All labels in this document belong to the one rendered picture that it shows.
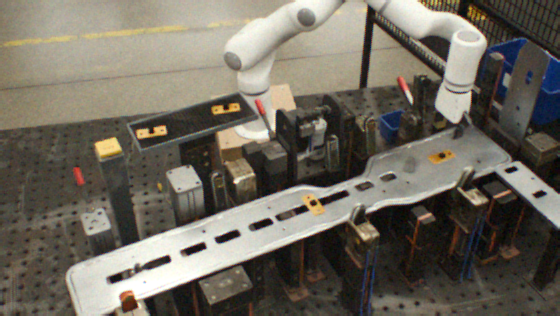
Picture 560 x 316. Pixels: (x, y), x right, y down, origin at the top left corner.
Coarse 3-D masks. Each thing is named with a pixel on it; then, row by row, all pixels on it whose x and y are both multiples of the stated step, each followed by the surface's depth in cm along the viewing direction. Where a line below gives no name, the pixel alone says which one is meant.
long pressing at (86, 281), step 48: (432, 144) 210; (480, 144) 210; (288, 192) 193; (336, 192) 193; (384, 192) 193; (432, 192) 193; (144, 240) 178; (192, 240) 179; (240, 240) 179; (288, 240) 179; (96, 288) 166; (144, 288) 166
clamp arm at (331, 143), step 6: (330, 138) 196; (336, 138) 197; (324, 144) 198; (330, 144) 197; (336, 144) 197; (330, 150) 198; (336, 150) 199; (330, 156) 199; (336, 156) 200; (330, 162) 200; (336, 162) 201; (330, 168) 201
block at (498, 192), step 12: (492, 192) 196; (504, 192) 196; (492, 204) 196; (504, 204) 193; (492, 216) 198; (504, 216) 197; (492, 228) 200; (480, 240) 207; (492, 240) 205; (480, 252) 210; (492, 252) 210
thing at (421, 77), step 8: (416, 80) 201; (424, 80) 199; (416, 88) 203; (424, 88) 204; (416, 96) 204; (424, 96) 205; (416, 104) 206; (424, 104) 207; (416, 112) 207; (424, 112) 209; (416, 120) 209
